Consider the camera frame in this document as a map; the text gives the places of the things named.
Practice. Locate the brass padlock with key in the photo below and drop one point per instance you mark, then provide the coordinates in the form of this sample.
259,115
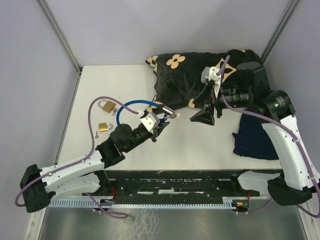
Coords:
108,106

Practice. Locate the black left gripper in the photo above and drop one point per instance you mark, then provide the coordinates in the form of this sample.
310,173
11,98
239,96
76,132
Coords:
155,131

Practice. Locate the white slotted cable duct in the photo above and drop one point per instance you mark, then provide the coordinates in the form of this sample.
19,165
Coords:
86,202

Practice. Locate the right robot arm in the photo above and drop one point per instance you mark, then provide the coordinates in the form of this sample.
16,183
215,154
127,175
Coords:
276,113

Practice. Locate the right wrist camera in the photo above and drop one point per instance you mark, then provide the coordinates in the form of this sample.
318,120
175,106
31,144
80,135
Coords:
212,77

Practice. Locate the small brass padlock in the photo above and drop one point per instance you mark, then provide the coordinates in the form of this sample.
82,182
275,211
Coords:
104,127

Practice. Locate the dark blue cloth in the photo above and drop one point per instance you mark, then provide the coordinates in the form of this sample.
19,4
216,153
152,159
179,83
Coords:
252,141

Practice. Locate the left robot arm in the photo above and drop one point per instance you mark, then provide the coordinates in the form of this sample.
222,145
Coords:
85,174

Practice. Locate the aluminium frame post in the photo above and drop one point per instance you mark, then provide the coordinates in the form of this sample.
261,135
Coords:
46,10
280,28

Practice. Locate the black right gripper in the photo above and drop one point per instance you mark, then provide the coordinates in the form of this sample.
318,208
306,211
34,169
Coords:
206,115

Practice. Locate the black floral patterned blanket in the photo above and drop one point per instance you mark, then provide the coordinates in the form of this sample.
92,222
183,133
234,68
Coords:
178,75

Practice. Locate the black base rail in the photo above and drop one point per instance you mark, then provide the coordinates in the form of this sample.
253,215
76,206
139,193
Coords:
209,183

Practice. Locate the left aluminium frame post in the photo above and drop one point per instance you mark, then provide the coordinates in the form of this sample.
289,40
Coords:
46,10

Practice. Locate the right aluminium frame post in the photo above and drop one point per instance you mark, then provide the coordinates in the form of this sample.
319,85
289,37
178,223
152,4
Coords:
280,28

